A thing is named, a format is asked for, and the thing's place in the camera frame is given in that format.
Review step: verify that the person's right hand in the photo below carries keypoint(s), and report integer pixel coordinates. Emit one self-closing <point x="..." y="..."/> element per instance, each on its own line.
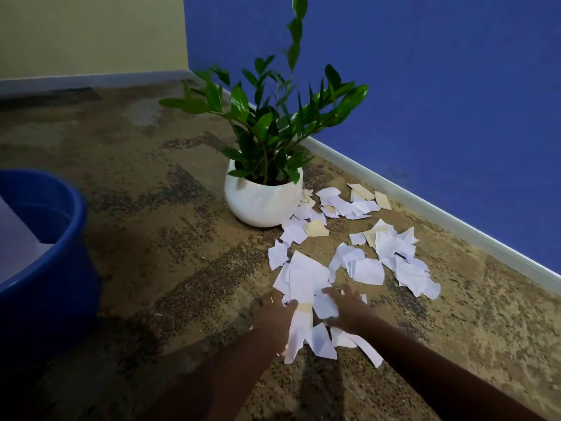
<point x="353" y="313"/>

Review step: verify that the person's left hand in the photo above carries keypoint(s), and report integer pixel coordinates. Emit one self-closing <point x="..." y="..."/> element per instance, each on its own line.
<point x="274" y="322"/>

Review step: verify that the person's right fingers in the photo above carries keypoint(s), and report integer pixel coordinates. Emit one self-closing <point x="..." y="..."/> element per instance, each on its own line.
<point x="344" y="292"/>

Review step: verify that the person's left fingers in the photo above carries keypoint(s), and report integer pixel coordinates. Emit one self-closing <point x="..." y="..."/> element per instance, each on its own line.
<point x="280" y="302"/>

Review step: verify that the person's left forearm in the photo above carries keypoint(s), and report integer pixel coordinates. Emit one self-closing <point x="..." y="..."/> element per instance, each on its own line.
<point x="228" y="381"/>

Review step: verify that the person's right forearm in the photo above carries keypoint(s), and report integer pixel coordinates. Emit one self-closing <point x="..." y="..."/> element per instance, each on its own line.
<point x="434" y="377"/>

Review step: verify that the pile of torn paper scraps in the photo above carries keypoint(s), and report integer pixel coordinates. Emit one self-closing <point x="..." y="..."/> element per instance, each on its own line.
<point x="350" y="258"/>

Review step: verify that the white round plant pot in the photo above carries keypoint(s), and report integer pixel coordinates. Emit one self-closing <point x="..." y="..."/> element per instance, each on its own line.
<point x="258" y="201"/>

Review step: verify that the white skirting board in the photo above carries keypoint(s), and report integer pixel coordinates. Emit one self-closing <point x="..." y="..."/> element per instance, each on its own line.
<point x="438" y="214"/>

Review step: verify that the green leafy plant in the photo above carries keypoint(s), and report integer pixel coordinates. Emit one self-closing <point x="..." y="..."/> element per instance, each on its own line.
<point x="267" y="127"/>

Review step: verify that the blue plastic basin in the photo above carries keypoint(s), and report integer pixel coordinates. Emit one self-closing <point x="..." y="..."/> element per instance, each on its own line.
<point x="52" y="276"/>

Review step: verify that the white paper sheet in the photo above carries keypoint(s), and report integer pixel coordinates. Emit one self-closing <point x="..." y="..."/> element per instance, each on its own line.
<point x="19" y="245"/>

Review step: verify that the grey skirting board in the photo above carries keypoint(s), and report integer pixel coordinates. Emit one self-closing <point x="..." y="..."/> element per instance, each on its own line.
<point x="87" y="81"/>

